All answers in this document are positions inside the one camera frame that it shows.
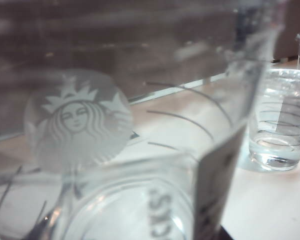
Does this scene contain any short clear plastic cup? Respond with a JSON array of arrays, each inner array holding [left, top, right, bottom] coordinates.
[[248, 68, 300, 173]]

